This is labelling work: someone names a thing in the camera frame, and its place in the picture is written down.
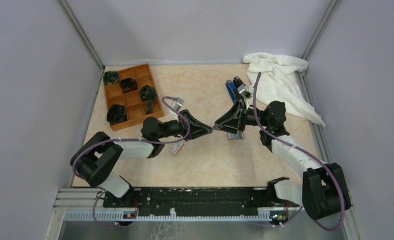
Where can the dark rolled tie front left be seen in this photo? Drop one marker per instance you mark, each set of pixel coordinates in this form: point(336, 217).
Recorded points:
point(110, 78)

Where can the dark rolled tie front right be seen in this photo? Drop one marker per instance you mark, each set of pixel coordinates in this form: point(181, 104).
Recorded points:
point(116, 114)

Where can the white towel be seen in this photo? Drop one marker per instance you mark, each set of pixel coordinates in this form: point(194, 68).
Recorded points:
point(278, 83)

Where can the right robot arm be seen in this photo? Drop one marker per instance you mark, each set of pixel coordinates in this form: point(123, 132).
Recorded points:
point(323, 191)

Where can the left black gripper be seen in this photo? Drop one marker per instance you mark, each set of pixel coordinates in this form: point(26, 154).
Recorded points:
point(198, 129)

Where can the red white staple box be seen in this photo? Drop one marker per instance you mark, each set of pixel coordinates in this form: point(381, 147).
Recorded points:
point(176, 147)

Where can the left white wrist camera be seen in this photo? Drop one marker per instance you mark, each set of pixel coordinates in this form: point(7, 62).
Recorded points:
point(175, 106)

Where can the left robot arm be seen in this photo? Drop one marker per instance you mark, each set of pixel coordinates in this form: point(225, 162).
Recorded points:
point(94, 162)

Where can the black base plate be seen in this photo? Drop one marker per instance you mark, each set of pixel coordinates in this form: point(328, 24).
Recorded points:
point(196, 201)

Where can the black stapler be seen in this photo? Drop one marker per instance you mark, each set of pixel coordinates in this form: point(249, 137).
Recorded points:
point(237, 82)

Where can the dark rolled tie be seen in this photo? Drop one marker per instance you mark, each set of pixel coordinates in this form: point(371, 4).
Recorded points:
point(110, 78)
point(148, 93)
point(128, 85)
point(116, 114)

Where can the dark rolled tie back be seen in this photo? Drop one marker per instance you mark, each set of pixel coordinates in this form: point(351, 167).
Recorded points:
point(148, 93)

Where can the orange wooden divided tray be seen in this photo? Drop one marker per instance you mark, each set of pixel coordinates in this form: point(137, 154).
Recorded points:
point(137, 111)

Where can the aluminium frame rail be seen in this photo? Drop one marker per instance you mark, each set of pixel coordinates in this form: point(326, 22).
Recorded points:
point(78, 214)

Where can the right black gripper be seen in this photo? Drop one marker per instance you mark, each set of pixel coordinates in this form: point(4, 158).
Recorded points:
point(229, 122)

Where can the dark rolled tie middle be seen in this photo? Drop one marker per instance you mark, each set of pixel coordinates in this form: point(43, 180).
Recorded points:
point(128, 85)

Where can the blue stapler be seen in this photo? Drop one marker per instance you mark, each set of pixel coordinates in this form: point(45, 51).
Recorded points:
point(232, 90)

